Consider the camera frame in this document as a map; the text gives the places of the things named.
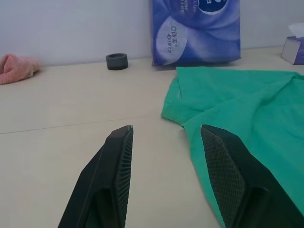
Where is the blue tissue paper pack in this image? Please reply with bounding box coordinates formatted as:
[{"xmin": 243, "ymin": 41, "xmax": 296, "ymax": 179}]
[{"xmin": 151, "ymin": 0, "xmax": 241, "ymax": 67}]

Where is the purple tissue box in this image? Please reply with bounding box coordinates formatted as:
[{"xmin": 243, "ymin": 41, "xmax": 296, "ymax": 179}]
[{"xmin": 281, "ymin": 23, "xmax": 304, "ymax": 65}]

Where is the pink towel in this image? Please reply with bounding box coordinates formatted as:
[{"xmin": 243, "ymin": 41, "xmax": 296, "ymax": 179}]
[{"xmin": 0, "ymin": 54, "xmax": 40, "ymax": 85}]

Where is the black round ring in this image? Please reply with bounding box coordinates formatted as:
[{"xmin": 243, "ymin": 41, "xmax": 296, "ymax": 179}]
[{"xmin": 105, "ymin": 53, "xmax": 129, "ymax": 71}]

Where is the green shirt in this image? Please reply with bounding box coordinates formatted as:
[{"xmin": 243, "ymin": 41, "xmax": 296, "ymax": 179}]
[{"xmin": 161, "ymin": 66, "xmax": 304, "ymax": 228}]

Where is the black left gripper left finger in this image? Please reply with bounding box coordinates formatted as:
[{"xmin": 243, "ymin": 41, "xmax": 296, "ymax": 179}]
[{"xmin": 57, "ymin": 125, "xmax": 134, "ymax": 228}]

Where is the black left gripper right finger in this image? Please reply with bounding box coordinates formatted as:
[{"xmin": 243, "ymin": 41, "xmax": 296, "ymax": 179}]
[{"xmin": 200, "ymin": 124, "xmax": 304, "ymax": 228}]

